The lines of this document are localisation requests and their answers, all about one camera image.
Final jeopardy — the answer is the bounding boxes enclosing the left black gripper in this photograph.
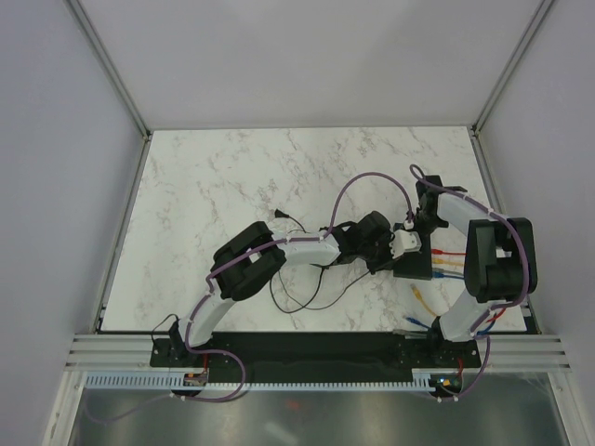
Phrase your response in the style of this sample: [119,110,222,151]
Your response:
[358,233,403,277]

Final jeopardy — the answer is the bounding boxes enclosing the red ethernet cable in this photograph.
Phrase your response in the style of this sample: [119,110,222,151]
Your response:
[430,248,508,324]

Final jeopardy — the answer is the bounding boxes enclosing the black network switch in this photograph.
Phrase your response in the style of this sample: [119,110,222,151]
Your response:
[392,233,432,281]

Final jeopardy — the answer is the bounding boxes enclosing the black power adapter with cord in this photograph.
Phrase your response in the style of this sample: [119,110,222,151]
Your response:
[269,208,377,315]

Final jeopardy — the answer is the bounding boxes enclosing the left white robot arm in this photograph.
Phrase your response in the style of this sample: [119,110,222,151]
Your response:
[151,211,404,368]

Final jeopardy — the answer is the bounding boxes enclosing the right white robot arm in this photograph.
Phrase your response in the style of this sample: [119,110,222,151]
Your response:
[415,175,538,366]

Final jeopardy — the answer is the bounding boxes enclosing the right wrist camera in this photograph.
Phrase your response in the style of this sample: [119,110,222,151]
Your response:
[416,175,443,198]

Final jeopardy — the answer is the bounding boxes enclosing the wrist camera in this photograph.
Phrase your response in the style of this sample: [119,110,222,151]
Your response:
[390,220,422,259]
[416,175,443,198]

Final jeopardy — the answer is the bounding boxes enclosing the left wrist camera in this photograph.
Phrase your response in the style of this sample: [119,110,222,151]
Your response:
[390,220,422,259]

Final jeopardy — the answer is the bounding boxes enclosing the yellow ethernet cable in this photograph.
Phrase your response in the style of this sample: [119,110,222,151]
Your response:
[408,257,466,317]

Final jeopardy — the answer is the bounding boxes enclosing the blue ethernet cable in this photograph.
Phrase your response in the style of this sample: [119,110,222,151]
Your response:
[403,269,496,335]

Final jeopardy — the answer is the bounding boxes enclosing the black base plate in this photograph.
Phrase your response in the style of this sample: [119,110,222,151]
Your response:
[164,332,481,384]

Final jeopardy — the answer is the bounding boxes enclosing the right aluminium frame post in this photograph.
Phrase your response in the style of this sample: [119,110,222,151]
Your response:
[469,0,557,138]

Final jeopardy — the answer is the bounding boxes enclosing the aluminium frame post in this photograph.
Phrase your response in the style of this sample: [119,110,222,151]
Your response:
[469,0,557,138]
[64,0,152,140]

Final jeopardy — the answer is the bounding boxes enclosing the white slotted cable duct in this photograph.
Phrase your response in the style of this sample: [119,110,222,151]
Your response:
[86,369,443,391]

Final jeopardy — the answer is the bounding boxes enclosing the aluminium front rail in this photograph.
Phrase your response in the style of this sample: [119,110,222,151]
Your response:
[65,334,570,374]

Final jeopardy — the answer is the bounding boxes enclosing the left aluminium frame post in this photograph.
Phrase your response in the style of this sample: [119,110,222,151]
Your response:
[64,0,152,140]

